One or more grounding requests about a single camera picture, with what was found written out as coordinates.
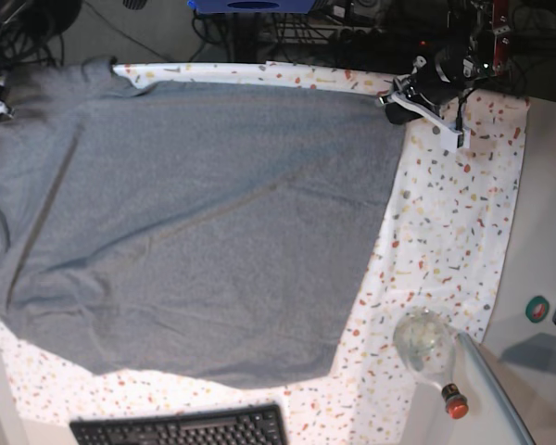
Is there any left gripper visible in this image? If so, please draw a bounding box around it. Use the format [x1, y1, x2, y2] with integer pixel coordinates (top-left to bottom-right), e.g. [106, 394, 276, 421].
[382, 55, 463, 125]

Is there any grey t-shirt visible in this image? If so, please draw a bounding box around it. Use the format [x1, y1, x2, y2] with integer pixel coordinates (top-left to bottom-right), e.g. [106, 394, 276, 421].
[0, 59, 404, 388]

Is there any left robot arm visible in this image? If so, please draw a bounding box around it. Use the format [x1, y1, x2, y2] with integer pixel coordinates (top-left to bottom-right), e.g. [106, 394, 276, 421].
[378, 1, 511, 130]

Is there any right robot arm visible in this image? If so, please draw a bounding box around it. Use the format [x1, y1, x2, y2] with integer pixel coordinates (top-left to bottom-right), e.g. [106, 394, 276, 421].
[0, 1, 82, 117]

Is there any terrazzo pattern tablecloth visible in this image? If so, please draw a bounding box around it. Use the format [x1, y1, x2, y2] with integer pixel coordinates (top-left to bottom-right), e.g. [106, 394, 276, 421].
[0, 60, 531, 445]

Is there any blue box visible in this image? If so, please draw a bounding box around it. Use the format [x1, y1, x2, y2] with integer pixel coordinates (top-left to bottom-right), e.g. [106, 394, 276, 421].
[187, 0, 324, 14]

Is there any green tape roll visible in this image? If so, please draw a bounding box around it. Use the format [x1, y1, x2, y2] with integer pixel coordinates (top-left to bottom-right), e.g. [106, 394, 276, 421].
[525, 296, 550, 324]

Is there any clear glass bottle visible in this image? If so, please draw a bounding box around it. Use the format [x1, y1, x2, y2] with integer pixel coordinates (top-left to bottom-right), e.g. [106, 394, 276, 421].
[393, 308, 469, 420]

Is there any black keyboard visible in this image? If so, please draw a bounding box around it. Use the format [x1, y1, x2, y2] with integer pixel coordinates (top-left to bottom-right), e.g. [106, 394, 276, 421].
[69, 404, 288, 445]

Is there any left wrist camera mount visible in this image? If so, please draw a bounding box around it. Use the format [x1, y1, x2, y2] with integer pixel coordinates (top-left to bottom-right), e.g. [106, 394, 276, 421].
[376, 79, 472, 153]

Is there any metal wire rack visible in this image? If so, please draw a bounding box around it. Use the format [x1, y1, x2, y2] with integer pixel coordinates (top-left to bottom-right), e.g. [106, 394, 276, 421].
[259, 1, 392, 46]

